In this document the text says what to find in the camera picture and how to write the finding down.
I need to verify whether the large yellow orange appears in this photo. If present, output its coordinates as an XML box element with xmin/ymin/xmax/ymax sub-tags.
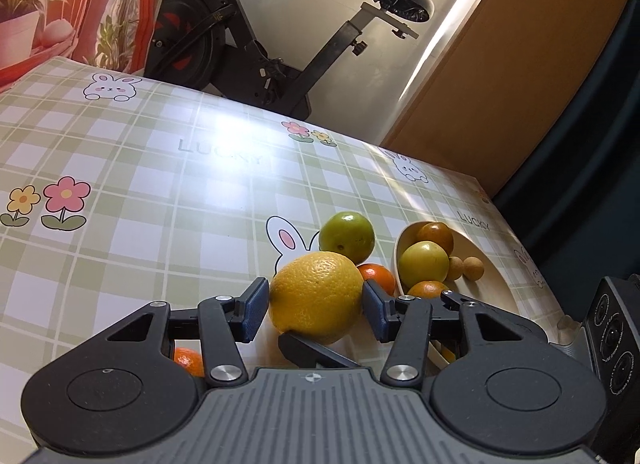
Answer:
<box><xmin>269</xmin><ymin>251</ymin><xmax>363</xmax><ymax>345</ymax></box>

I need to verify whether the small orange tangerine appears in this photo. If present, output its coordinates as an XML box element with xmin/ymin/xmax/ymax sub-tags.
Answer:
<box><xmin>358</xmin><ymin>263</ymin><xmax>396</xmax><ymax>296</ymax></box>

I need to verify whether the dark orange-green tangerine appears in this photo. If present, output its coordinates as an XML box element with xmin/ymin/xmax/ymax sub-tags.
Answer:
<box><xmin>416</xmin><ymin>221</ymin><xmax>454</xmax><ymax>256</ymax></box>

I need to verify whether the printed pink backdrop cloth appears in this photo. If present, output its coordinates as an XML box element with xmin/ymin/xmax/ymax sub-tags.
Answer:
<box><xmin>1</xmin><ymin>0</ymin><xmax>162</xmax><ymax>88</ymax></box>

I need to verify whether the orange-brown tangerine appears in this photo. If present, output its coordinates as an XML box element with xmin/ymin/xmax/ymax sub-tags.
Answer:
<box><xmin>408</xmin><ymin>280</ymin><xmax>448</xmax><ymax>299</ymax></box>

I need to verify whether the orange kumquat mandarin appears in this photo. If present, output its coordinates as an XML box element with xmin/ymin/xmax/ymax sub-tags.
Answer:
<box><xmin>174</xmin><ymin>347</ymin><xmax>205</xmax><ymax>378</ymax></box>

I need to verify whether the green citrus fruit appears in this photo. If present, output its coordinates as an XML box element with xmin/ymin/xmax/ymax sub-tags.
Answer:
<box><xmin>319</xmin><ymin>211</ymin><xmax>375</xmax><ymax>265</ymax></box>

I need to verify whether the wooden wardrobe panel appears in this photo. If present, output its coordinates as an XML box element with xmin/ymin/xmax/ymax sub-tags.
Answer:
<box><xmin>382</xmin><ymin>0</ymin><xmax>627</xmax><ymax>195</ymax></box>

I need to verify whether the yellow-green round fruit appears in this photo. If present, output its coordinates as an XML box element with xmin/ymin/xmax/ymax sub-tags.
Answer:
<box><xmin>397</xmin><ymin>241</ymin><xmax>449</xmax><ymax>288</ymax></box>

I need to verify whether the dark teal curtain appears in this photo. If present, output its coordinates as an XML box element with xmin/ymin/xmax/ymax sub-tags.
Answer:
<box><xmin>494</xmin><ymin>0</ymin><xmax>639</xmax><ymax>320</ymax></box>

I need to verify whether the small brown longan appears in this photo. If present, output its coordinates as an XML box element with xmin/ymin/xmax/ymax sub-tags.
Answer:
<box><xmin>463</xmin><ymin>256</ymin><xmax>485</xmax><ymax>281</ymax></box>

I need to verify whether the beige plate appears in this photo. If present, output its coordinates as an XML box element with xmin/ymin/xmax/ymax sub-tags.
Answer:
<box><xmin>392</xmin><ymin>220</ymin><xmax>512</xmax><ymax>375</ymax></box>

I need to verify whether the black exercise bike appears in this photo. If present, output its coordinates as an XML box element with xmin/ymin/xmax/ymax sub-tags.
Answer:
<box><xmin>144</xmin><ymin>0</ymin><xmax>435</xmax><ymax>120</ymax></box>

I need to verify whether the green plaid tablecloth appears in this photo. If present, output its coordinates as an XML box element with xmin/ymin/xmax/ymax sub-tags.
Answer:
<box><xmin>1</xmin><ymin>58</ymin><xmax>573</xmax><ymax>463</ymax></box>

